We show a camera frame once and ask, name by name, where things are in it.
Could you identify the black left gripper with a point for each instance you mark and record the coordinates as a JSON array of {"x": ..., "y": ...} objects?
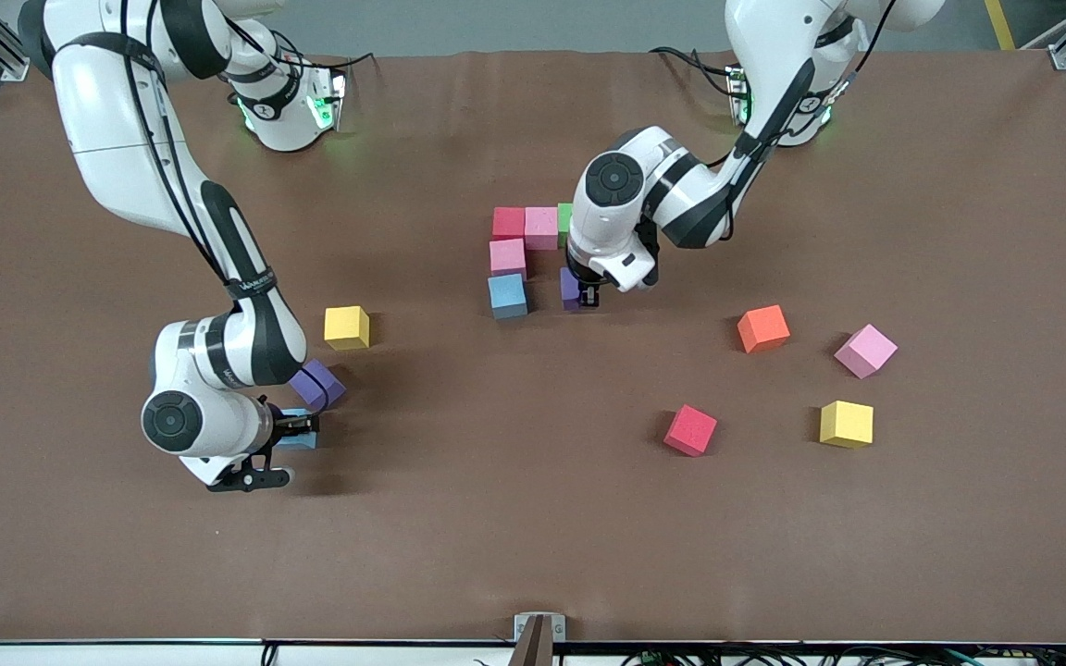
[{"x": 589, "y": 295}]

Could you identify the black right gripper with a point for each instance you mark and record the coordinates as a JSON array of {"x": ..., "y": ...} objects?
[{"x": 291, "y": 426}]

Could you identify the blue foam cube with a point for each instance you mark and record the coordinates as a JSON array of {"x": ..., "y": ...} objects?
[
  {"x": 303, "y": 444},
  {"x": 507, "y": 294}
]

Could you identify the purple foam cube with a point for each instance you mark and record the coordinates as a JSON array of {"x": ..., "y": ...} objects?
[
  {"x": 325, "y": 388},
  {"x": 570, "y": 289}
]

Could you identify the green foam cube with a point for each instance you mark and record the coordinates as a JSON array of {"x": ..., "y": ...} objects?
[{"x": 565, "y": 222}]

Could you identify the pink foam cube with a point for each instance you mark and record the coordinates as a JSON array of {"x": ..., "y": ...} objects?
[
  {"x": 541, "y": 228},
  {"x": 865, "y": 351},
  {"x": 507, "y": 257}
]

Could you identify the red foam cube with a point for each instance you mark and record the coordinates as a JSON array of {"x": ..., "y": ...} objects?
[
  {"x": 508, "y": 222},
  {"x": 690, "y": 430}
]

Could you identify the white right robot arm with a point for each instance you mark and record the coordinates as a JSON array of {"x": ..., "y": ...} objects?
[{"x": 117, "y": 120}]

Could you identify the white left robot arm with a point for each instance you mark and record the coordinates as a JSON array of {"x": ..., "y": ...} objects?
[{"x": 774, "y": 37}]

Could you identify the yellow foam cube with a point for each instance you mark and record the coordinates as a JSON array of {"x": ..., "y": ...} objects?
[
  {"x": 346, "y": 327},
  {"x": 846, "y": 424}
]

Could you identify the orange foam cube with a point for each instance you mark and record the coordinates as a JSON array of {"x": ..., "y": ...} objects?
[{"x": 763, "y": 328}]

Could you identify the brown table mat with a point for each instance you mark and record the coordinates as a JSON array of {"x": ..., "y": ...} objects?
[{"x": 533, "y": 536}]

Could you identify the yellow floor tape line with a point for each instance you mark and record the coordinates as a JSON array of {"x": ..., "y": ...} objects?
[{"x": 1000, "y": 23}]

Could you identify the white table edge rail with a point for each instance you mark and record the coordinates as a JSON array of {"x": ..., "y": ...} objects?
[{"x": 126, "y": 655}]

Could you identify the grey metal camera bracket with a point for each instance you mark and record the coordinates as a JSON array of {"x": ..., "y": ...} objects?
[{"x": 539, "y": 634}]

